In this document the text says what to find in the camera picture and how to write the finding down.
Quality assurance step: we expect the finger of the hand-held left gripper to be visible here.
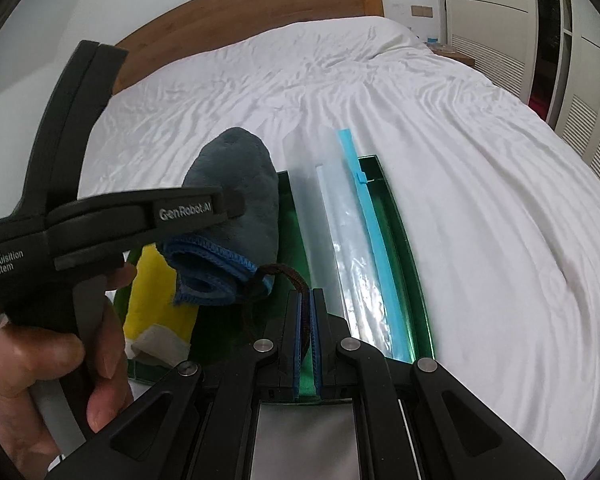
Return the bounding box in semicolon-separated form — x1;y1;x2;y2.
45;184;247;271
17;39;130;217

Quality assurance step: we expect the clear zip bag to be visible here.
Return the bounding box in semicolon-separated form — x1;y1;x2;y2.
282;127;413;363

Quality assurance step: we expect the red item in wardrobe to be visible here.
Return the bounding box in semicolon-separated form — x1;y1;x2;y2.
528;91;548;120

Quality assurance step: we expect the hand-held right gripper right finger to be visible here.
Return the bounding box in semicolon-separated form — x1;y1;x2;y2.
309;288;567;480

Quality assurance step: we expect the person's left hand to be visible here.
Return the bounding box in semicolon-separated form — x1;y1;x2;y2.
0;262;137;480

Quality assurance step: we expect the dark teal towel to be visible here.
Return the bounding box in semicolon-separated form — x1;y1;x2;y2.
162;127;281;307

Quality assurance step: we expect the green tray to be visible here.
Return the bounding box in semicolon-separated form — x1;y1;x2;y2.
112;155;436;386

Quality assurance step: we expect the white bed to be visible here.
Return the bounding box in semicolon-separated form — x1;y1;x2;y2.
77;15;600;480

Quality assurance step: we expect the black hair tie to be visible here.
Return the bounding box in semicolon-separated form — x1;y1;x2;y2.
237;263;313;356

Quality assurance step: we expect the yellow cloth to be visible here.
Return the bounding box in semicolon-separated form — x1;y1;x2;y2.
122;245;198;361

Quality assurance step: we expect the wooden headboard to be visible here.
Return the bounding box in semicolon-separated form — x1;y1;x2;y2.
111;0;385;96

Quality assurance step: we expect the wooden nightstand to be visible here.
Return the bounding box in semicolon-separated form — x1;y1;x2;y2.
430;42;476;68

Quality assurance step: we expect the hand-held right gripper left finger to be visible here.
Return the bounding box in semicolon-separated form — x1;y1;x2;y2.
45;290;304;480

